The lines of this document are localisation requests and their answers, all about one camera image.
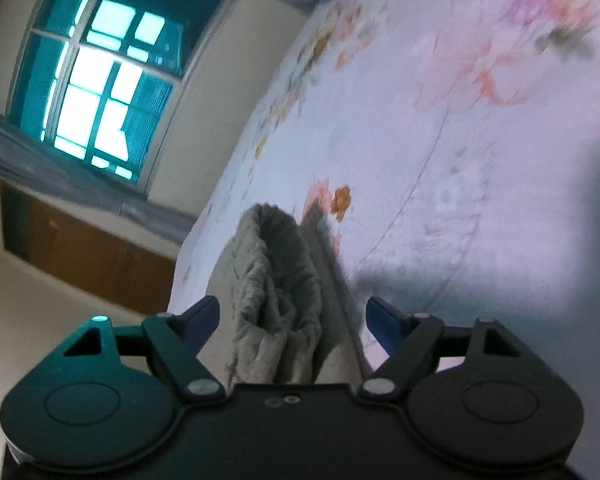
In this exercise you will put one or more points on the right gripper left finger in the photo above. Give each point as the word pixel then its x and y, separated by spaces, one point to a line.
pixel 175 341

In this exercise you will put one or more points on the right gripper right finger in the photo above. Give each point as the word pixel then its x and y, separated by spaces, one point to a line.
pixel 411 344

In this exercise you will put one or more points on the brown wooden door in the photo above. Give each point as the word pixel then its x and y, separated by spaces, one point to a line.
pixel 81 255

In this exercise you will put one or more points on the pink floral bed sheet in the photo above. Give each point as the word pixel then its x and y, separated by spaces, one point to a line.
pixel 451 152

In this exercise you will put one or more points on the grey left curtain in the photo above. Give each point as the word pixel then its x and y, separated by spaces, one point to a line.
pixel 27 162

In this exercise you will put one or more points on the teal glass window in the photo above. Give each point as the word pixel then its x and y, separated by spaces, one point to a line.
pixel 96 77

